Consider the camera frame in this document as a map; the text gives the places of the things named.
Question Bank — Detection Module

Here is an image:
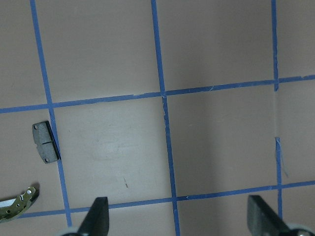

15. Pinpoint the olive curved brake shoe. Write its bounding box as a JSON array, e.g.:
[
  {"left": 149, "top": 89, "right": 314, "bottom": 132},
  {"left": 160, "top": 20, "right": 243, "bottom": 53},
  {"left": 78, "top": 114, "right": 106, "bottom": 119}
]
[{"left": 0, "top": 182, "right": 40, "bottom": 224}]

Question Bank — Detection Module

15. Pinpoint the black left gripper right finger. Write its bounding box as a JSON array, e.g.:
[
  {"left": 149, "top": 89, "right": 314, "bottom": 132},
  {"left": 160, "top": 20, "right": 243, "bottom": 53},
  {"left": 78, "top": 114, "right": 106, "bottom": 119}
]
[{"left": 247, "top": 195, "right": 291, "bottom": 236}]

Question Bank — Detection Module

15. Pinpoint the grey brake pad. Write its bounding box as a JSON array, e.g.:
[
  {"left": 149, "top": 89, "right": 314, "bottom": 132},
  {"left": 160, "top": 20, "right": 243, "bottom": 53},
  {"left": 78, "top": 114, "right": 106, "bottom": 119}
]
[{"left": 32, "top": 120, "right": 60, "bottom": 164}]

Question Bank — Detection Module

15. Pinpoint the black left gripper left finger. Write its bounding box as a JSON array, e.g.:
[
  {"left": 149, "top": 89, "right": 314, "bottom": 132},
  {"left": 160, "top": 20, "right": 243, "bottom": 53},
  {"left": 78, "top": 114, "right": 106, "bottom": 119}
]
[{"left": 77, "top": 197, "right": 109, "bottom": 236}]

